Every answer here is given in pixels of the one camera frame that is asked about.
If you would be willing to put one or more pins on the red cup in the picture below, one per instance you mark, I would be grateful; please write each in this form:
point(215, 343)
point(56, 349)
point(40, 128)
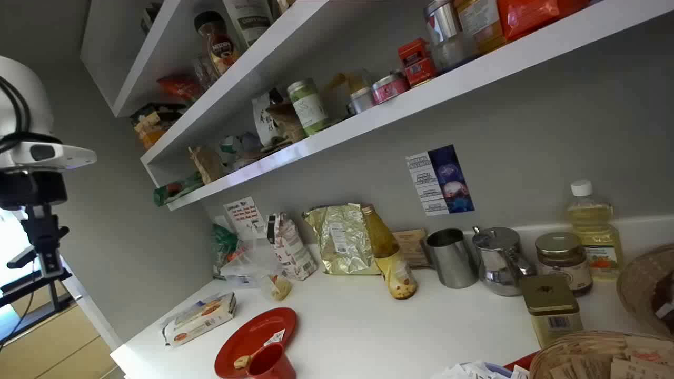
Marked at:
point(273, 366)

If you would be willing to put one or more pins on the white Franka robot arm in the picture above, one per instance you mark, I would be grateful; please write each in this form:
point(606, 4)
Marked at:
point(28, 97)

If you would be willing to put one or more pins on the steel cup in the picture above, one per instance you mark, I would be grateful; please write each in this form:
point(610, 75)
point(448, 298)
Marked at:
point(452, 257)

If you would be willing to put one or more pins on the red plate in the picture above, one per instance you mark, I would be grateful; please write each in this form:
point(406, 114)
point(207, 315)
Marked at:
point(244, 337)

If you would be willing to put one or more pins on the gold foil bag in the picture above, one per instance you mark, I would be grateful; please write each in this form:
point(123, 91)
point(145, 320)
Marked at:
point(340, 239)

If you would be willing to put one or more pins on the white red patterned bag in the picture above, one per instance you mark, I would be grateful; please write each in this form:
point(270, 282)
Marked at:
point(294, 249)

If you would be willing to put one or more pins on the green label jar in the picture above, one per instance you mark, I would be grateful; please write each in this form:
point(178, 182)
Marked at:
point(307, 107)

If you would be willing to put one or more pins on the small white can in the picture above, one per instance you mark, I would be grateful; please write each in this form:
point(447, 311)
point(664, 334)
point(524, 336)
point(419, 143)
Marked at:
point(361, 100)

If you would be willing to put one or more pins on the brown packet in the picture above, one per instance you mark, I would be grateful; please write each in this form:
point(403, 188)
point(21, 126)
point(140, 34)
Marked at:
point(413, 247)

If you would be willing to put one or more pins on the yellow bottle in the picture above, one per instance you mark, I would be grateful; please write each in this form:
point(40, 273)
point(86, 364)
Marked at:
point(393, 271)

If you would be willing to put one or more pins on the handwritten paper sign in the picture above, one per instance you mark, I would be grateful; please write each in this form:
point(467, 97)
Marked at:
point(244, 220)

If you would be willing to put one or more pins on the yellowish jar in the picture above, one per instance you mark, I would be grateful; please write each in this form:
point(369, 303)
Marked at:
point(342, 91)

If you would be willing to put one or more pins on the white black packet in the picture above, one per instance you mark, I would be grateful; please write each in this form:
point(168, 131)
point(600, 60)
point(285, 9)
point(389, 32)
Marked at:
point(264, 121)

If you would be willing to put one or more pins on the teal bag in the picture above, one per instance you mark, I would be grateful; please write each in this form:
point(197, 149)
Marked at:
point(239, 150)

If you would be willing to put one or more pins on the wrapped cookie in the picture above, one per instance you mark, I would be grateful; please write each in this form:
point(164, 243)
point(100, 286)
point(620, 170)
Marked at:
point(281, 287)

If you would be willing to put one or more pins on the pink can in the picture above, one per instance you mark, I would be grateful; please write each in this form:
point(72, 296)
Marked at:
point(388, 90)

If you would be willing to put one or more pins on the clear plastic bag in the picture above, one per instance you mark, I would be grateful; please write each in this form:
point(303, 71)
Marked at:
point(242, 265)

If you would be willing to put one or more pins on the brown paper bag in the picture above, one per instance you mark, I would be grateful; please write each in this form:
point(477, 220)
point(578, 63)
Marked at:
point(204, 164)

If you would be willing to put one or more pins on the red box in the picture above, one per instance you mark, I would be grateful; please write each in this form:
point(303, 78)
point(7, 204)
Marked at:
point(418, 63)

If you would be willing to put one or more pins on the green package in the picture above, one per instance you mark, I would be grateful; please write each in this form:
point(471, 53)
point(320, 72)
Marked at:
point(180, 190)

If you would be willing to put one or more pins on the steel teapot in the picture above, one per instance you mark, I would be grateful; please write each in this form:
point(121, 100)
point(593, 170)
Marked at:
point(500, 263)

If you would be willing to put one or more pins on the red orange packet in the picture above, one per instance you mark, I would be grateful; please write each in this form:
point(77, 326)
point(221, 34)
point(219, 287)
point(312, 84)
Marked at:
point(180, 88)

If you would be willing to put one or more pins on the white box orange print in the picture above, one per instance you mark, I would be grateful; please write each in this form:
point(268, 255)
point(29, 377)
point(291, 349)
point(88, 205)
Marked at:
point(201, 319)

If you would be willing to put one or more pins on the silver can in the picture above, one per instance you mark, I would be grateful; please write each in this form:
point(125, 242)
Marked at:
point(448, 34)

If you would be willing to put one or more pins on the dark lid jar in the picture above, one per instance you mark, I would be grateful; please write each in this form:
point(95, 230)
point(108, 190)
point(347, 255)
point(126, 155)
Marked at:
point(213, 43)

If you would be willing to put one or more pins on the white labelled container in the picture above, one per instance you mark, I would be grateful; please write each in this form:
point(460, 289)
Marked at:
point(247, 17)

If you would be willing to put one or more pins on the orange bottle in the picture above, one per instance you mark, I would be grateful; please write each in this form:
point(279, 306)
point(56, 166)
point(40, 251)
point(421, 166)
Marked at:
point(149, 129)

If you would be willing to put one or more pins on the white blue sachet pile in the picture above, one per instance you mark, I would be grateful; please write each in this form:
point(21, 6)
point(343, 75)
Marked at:
point(480, 369)

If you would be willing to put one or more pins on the glass jar gold lid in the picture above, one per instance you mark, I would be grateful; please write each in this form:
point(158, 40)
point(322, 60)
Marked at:
point(563, 257)

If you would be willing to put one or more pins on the gold tin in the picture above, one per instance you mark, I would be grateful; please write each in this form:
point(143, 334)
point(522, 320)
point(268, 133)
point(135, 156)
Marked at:
point(552, 306)

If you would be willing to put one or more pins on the red tray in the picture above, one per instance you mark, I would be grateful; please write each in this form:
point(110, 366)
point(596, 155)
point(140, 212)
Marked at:
point(519, 364)

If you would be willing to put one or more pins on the cooking oil bottle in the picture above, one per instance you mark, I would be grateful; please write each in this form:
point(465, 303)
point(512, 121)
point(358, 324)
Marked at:
point(595, 232)

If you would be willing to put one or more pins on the wicker basket with sachets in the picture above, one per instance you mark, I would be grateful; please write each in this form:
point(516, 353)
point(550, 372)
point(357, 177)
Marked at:
point(568, 355)

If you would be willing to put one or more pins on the light wooden cabinet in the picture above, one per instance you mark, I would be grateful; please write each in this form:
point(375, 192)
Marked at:
point(48, 349)

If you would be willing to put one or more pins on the brown paper sachet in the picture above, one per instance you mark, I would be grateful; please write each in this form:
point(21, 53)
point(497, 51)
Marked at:
point(643, 369)

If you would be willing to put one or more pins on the white wall shelf board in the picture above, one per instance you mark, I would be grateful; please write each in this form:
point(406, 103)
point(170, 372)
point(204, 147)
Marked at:
point(393, 117)
point(231, 56)

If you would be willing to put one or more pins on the silver stereo camera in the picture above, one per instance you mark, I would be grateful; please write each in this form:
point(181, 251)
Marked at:
point(53, 155)

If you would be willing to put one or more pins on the black camera stand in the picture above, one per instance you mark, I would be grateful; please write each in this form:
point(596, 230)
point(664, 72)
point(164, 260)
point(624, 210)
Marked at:
point(42, 232)

